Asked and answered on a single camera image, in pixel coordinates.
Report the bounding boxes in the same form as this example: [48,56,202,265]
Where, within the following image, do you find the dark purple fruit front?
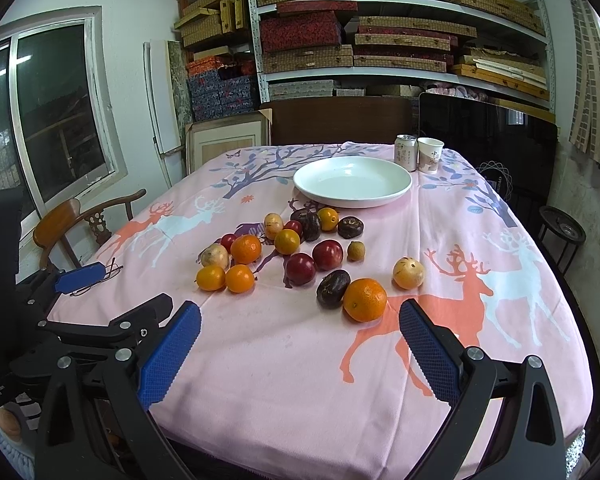
[316,269,351,308]

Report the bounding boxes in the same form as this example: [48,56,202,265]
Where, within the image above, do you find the tan passion fruit back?
[263,212,284,240]

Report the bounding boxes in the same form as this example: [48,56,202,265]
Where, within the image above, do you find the aluminium sliding window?
[0,6,128,223]

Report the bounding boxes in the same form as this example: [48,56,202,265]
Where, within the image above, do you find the small orange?
[317,207,339,232]
[225,264,254,294]
[196,264,225,292]

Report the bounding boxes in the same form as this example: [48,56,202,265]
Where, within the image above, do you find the tan passion fruit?
[263,212,284,240]
[199,243,230,270]

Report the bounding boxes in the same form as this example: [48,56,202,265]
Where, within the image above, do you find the red plum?
[285,252,316,286]
[312,240,343,271]

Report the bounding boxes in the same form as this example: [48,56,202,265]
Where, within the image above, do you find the dark brown wooden board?
[260,96,418,145]

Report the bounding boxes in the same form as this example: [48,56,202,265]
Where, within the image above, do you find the red plum front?
[285,252,316,286]

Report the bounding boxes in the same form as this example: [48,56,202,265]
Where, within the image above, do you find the small red cherry tomato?
[284,220,303,236]

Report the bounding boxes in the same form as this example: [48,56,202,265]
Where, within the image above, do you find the framed picture in cardboard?
[185,108,273,174]

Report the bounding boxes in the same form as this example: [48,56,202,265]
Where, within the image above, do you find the white leaning panel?
[142,39,186,156]

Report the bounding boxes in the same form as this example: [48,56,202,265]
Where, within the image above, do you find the wooden armchair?
[33,188,146,270]

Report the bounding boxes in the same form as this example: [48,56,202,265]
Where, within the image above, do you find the orange tangerine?
[230,234,262,266]

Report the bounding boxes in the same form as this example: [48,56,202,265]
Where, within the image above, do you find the black round stool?
[539,205,586,278]

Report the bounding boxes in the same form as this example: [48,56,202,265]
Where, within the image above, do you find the large orange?
[342,278,387,323]

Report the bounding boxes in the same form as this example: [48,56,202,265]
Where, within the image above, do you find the red plum back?
[312,240,343,271]

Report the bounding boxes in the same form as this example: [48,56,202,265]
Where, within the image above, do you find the white paper cup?
[417,136,444,174]

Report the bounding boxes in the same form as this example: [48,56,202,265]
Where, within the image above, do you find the pink drink can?
[394,134,418,172]

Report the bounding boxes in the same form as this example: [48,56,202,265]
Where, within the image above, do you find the dark purple fruit back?
[290,209,322,242]

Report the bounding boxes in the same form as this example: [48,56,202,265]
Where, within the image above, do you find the small red fruit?
[220,233,237,252]

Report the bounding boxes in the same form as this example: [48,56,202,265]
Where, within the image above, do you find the white round plate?
[294,156,413,209]

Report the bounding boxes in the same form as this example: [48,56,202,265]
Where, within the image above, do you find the small tan longan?
[347,240,366,262]

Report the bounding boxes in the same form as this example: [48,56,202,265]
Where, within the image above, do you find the yellow passion fruit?
[392,257,425,290]

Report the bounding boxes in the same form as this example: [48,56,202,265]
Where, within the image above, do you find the pink deer print tablecloth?
[50,143,593,479]

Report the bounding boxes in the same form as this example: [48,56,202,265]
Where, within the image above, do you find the black screen panel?
[418,93,558,236]

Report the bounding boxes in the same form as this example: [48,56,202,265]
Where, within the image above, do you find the dark brown mangosteen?
[337,216,364,240]

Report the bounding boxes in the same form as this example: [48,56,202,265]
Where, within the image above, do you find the metal storage shelf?
[248,0,556,110]

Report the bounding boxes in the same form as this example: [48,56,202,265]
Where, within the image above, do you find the yellow orange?
[274,229,300,256]

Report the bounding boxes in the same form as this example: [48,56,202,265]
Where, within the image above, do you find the stack of blue patterned boxes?
[187,70,257,122]

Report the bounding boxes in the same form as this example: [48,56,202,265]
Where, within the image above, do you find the dark purple fruit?
[290,209,322,242]
[316,269,351,308]

